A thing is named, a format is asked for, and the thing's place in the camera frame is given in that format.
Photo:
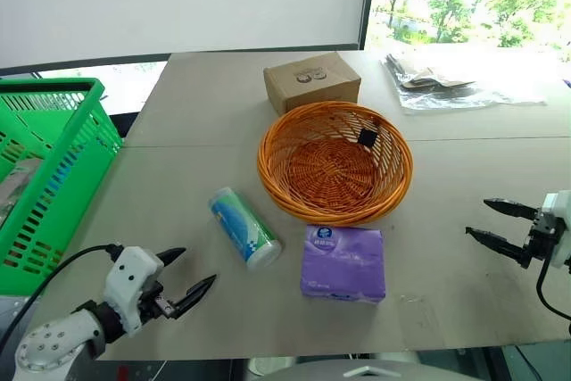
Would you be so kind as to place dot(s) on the brown cardboard box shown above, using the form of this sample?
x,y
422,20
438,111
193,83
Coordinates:
x,y
308,82

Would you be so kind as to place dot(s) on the blue white wipes canister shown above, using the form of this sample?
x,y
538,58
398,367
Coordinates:
x,y
243,227

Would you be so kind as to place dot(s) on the silver robot torso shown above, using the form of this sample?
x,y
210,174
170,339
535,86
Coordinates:
x,y
357,372

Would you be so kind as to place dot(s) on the green plastic shopping basket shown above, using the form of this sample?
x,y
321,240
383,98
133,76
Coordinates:
x,y
76,162

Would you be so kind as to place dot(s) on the silver foil package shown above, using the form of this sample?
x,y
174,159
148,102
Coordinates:
x,y
18,184

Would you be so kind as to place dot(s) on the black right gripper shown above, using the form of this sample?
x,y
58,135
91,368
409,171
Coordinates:
x,y
544,236

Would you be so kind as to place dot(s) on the black square tag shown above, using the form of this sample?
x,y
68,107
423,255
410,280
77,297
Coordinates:
x,y
368,138

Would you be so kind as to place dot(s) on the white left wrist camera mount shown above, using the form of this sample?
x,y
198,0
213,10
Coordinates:
x,y
129,278

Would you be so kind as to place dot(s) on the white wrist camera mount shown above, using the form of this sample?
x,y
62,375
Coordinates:
x,y
129,278
557,207

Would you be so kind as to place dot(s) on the clear plastic bag with paper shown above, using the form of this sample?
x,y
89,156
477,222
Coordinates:
x,y
446,91

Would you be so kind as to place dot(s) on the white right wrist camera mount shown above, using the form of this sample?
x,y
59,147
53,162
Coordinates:
x,y
557,207

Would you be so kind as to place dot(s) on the purple tissue pack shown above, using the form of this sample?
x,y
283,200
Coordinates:
x,y
341,265

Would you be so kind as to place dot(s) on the orange wicker basket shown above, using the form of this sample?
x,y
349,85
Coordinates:
x,y
330,176

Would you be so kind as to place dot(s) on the white black-framed projection screen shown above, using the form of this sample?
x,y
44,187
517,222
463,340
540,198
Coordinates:
x,y
178,2

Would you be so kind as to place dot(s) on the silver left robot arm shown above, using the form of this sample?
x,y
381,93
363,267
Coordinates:
x,y
53,341

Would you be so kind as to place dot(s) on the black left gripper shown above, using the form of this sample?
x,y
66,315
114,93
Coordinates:
x,y
154,305

